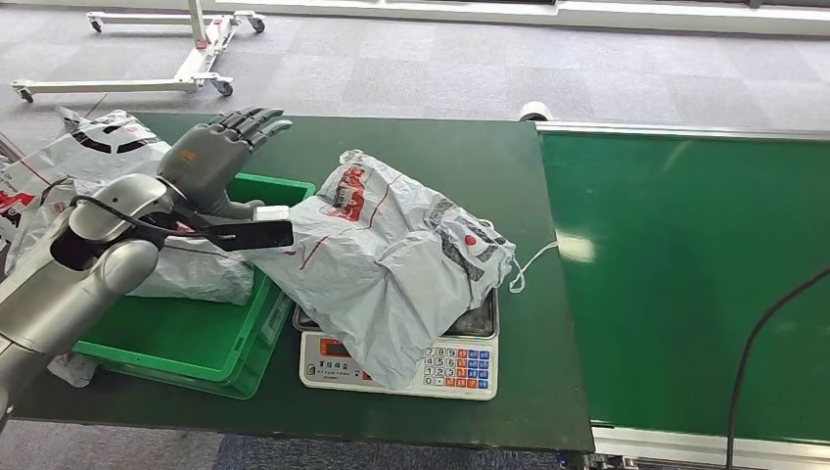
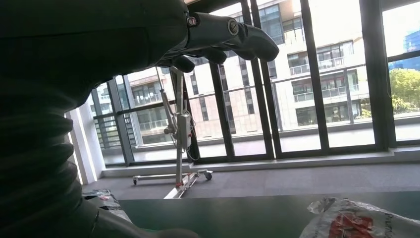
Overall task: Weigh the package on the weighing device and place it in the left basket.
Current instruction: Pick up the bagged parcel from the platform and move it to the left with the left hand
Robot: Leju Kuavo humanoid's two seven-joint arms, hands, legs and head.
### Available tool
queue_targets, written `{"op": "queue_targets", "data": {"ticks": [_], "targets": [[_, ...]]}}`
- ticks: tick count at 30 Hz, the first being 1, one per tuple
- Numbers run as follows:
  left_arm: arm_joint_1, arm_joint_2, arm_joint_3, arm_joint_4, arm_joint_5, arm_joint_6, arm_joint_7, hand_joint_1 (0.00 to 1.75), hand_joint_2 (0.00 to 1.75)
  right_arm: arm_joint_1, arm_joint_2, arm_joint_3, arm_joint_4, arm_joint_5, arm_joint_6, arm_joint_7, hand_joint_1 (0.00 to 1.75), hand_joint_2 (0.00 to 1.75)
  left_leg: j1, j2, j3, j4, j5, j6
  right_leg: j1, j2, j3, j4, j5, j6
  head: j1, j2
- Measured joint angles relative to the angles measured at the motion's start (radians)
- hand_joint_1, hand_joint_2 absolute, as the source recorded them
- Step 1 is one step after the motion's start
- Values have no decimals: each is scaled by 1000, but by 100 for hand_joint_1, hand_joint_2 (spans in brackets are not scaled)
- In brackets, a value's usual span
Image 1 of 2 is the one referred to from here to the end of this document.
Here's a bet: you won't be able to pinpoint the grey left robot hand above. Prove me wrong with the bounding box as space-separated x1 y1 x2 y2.
157 107 295 222

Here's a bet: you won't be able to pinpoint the grey package with red print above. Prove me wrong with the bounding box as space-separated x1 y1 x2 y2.
249 149 560 392

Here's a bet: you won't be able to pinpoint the grey package with black print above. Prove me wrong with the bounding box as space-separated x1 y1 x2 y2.
0 107 174 245

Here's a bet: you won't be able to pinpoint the green plastic basket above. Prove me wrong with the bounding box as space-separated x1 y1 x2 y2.
70 171 317 401

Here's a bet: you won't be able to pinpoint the flat grey package red stripes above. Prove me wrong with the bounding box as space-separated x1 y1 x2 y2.
46 352 100 389

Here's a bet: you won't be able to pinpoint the white scale with steel tray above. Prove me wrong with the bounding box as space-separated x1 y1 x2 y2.
292 288 500 402

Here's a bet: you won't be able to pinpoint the white roller end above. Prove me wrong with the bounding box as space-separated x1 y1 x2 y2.
518 101 556 124

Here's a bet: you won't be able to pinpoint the green conveyor belt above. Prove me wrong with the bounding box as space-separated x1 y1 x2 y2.
535 121 830 470

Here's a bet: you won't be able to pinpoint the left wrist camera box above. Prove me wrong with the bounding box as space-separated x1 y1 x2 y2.
161 205 297 255

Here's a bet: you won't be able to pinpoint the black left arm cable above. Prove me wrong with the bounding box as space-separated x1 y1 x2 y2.
68 194 229 252

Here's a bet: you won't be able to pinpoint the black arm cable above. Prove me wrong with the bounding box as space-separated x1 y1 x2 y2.
68 194 229 252
724 265 830 470

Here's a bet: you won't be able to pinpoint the white wheeled stand frame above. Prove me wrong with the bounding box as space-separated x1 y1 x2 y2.
11 0 267 105

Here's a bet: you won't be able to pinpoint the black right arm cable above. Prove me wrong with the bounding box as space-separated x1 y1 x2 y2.
724 265 830 470

